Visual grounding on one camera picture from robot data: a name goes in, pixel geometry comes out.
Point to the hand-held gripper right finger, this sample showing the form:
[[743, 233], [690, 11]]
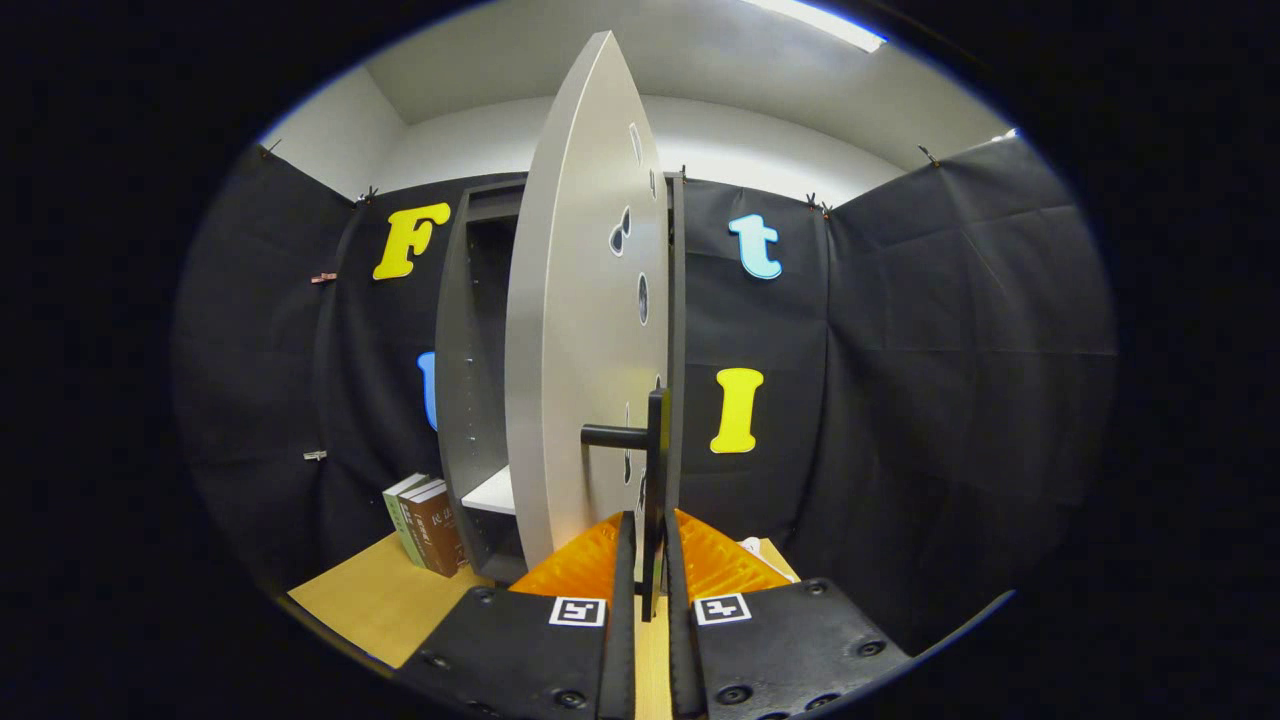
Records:
[[682, 660]]

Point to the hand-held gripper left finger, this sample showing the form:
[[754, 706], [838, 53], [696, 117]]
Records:
[[620, 660]]

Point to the beige cabinet door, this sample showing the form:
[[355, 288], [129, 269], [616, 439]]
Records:
[[580, 300]]

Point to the white cabinet shelf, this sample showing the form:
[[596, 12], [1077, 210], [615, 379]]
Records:
[[495, 492]]

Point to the brown book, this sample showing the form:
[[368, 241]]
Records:
[[412, 530], [440, 535]]

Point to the dark grey cabinet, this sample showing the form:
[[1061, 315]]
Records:
[[455, 350]]

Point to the black backdrop cloth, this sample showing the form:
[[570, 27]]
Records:
[[950, 350]]

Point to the long ceiling light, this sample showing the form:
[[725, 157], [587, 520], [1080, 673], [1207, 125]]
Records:
[[830, 22]]

